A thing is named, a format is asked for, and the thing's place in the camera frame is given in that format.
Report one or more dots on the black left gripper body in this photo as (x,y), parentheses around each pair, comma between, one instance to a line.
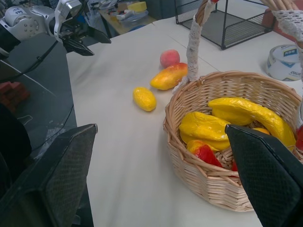
(72,29)

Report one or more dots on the small yellow lemon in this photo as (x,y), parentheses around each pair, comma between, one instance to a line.
(144,99)

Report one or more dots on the orange fruit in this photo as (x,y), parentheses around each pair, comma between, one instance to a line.
(260,131)

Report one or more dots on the short yellow starfruit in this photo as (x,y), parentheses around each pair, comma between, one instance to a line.
(203,128)

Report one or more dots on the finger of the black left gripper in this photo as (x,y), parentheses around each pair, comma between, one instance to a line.
(99,35)
(79,48)

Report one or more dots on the yellow sponge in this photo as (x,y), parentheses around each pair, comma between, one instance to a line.
(137,6)

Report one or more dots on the pink peach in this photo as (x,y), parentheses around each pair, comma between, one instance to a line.
(169,58)

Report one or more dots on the cluttered background workbench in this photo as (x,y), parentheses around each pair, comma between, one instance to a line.
(123,17)

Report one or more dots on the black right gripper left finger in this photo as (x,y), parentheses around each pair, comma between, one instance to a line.
(56,179)

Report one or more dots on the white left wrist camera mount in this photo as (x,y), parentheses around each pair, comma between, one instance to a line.
(59,21)

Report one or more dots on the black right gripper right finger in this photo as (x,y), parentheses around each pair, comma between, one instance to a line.
(270,179)

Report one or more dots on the large yellow red mango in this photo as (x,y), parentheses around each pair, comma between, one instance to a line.
(168,76)

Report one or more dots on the white tape roll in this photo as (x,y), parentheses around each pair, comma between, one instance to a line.
(281,63)

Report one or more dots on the small red yellow mango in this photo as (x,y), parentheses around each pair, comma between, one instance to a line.
(203,151)

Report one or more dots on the yellow banana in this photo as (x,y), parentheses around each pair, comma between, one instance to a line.
(239,110)

